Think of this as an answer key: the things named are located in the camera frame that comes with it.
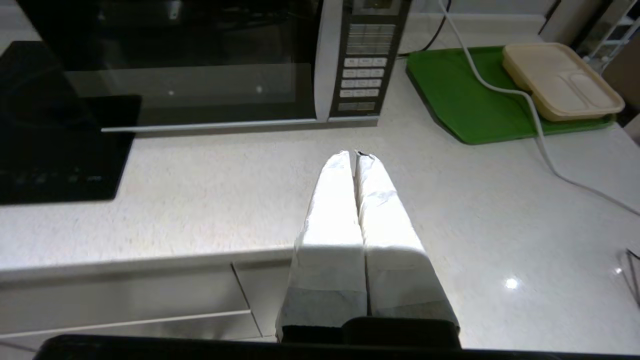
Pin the silver microwave oven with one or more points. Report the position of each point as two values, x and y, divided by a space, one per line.
367 60

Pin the beige cabinet door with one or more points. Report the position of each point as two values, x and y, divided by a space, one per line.
270 290
125 295

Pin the beige plastic box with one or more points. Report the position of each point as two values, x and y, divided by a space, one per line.
555 80

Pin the black induction cooktop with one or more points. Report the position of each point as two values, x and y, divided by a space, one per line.
55 140

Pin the black glass microwave door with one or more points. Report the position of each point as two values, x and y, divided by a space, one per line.
200 65

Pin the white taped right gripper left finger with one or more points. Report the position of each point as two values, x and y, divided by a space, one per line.
327 250

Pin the green tray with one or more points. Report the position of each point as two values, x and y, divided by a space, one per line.
460 100

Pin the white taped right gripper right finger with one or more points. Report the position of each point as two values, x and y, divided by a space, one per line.
395 260

